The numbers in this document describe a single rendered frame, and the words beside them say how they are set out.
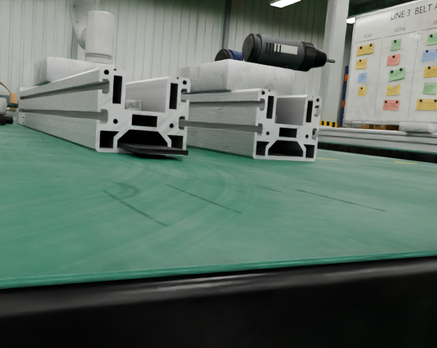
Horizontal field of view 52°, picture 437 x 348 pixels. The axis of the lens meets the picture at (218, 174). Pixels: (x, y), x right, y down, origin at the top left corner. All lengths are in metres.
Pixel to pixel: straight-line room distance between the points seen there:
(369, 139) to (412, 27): 1.84
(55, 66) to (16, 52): 11.48
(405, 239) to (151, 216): 0.09
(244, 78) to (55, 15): 11.94
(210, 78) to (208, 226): 0.50
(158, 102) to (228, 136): 0.13
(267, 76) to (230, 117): 0.09
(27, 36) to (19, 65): 0.73
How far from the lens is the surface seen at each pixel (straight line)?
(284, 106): 0.62
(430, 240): 0.18
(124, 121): 0.48
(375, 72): 4.29
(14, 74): 12.21
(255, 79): 0.63
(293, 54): 0.91
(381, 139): 2.36
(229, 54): 1.07
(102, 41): 1.46
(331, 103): 9.15
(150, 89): 0.54
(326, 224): 0.18
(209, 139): 0.65
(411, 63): 4.04
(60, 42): 12.38
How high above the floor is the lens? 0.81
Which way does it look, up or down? 6 degrees down
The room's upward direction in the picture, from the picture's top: 5 degrees clockwise
